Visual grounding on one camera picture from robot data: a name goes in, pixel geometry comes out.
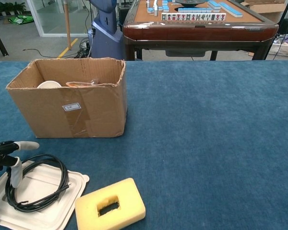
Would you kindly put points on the black tripod stand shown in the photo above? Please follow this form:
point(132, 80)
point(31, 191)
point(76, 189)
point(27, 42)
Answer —
point(287, 10)

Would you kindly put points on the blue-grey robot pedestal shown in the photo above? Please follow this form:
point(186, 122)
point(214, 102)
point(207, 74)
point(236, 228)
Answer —
point(105, 43)

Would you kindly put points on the wooden pole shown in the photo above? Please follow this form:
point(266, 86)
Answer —
point(67, 24)

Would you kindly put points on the green potted plants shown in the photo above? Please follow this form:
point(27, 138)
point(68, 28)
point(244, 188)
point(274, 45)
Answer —
point(7, 8)

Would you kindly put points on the white power strip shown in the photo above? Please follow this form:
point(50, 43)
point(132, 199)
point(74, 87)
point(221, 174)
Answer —
point(84, 45)

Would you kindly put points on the brown cardboard box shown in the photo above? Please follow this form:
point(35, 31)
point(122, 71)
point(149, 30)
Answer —
point(50, 119)

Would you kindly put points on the open cardboard carton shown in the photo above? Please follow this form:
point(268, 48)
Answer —
point(266, 8)

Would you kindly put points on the black mahjong table dome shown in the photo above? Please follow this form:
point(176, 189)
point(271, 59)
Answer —
point(190, 2)

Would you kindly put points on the white plastic tray lid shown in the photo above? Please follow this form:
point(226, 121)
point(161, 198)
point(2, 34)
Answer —
point(43, 184)

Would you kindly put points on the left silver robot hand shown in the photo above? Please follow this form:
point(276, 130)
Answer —
point(26, 145)

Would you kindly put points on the white plastic basket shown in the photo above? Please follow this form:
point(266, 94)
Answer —
point(283, 49)

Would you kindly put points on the straight blue mahjong tile row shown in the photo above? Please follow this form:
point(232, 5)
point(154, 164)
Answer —
point(194, 10)

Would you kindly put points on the blue table cloth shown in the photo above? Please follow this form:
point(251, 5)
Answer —
point(182, 143)

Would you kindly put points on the long diagonal blue tile row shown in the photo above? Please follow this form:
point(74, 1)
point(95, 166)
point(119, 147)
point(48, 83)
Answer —
point(231, 10)

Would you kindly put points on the brown mahjong table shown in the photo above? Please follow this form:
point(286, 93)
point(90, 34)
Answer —
point(194, 31)

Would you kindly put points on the green bag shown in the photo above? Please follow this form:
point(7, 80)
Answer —
point(21, 19)

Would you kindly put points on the white paper cup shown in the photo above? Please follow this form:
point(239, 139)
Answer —
point(49, 84)

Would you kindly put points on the white glass partition frame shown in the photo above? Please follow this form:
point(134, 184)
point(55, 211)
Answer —
point(57, 35)

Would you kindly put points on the white standing mahjong tile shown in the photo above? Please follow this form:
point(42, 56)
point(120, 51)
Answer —
point(218, 16)
point(193, 16)
point(203, 16)
point(208, 16)
point(178, 16)
point(164, 16)
point(174, 16)
point(198, 16)
point(188, 16)
point(183, 16)
point(223, 16)
point(169, 16)

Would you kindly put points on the single blue mahjong tile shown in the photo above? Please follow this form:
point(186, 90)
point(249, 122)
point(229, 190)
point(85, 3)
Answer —
point(150, 10)

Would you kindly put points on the short stacked blue tile row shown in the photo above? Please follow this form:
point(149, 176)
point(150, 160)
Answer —
point(214, 5)

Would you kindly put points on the blue mahjong tile pair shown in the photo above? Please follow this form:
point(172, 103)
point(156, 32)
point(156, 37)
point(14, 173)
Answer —
point(164, 9)

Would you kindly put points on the dark standing mahjong tile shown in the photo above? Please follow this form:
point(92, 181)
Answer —
point(213, 16)

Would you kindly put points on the yellow foam block with hole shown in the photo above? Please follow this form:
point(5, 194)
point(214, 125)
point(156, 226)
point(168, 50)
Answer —
point(129, 191)

